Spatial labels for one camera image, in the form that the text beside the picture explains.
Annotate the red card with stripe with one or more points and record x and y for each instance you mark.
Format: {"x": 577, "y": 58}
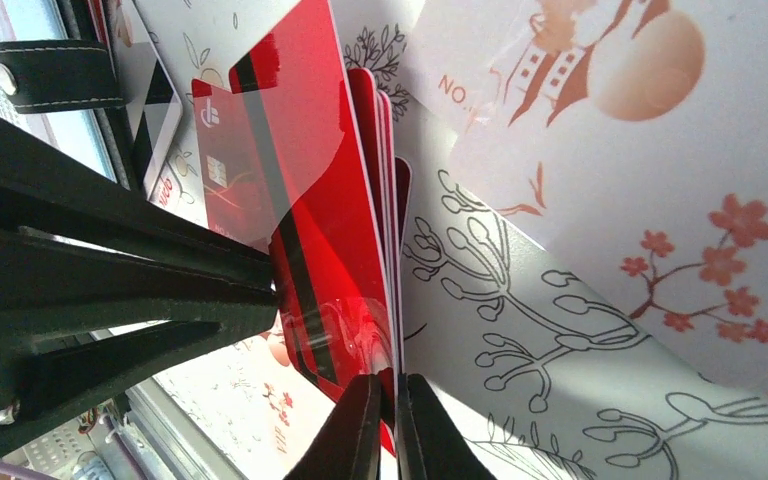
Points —
{"x": 296, "y": 107}

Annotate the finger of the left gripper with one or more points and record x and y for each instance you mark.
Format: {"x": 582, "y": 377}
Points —
{"x": 46, "y": 190}
{"x": 79, "y": 326}

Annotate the aluminium rail frame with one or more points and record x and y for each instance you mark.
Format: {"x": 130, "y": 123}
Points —
{"x": 142, "y": 434}

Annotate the white card red circle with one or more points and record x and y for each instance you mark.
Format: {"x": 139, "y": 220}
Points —
{"x": 152, "y": 104}

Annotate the red chip card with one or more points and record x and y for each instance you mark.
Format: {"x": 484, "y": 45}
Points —
{"x": 236, "y": 200}

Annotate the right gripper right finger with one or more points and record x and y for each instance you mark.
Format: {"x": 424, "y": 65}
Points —
{"x": 428, "y": 443}

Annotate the black leather card holder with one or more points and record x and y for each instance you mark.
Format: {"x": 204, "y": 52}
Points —
{"x": 72, "y": 74}

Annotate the white floral card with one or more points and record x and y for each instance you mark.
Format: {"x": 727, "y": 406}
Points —
{"x": 629, "y": 139}

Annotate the floral patterned table mat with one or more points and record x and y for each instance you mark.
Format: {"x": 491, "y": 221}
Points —
{"x": 544, "y": 381}

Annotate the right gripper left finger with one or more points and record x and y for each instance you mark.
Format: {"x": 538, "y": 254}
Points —
{"x": 347, "y": 446}

